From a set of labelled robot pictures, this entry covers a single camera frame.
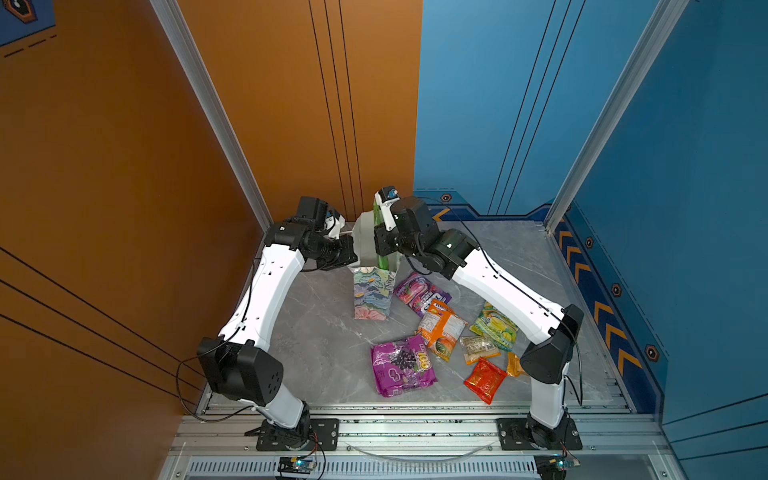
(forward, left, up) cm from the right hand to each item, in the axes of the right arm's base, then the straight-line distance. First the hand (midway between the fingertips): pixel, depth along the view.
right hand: (373, 227), depth 74 cm
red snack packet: (-26, -29, -33) cm, 51 cm away
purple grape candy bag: (-24, -7, -28) cm, 38 cm away
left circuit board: (-45, +19, -35) cm, 60 cm away
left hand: (-2, +5, -8) cm, 9 cm away
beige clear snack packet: (-17, -29, -33) cm, 47 cm away
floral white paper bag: (-8, +1, -15) cm, 17 cm away
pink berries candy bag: (0, -13, -30) cm, 33 cm away
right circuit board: (-45, -43, -36) cm, 72 cm away
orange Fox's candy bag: (-12, -19, -31) cm, 38 cm away
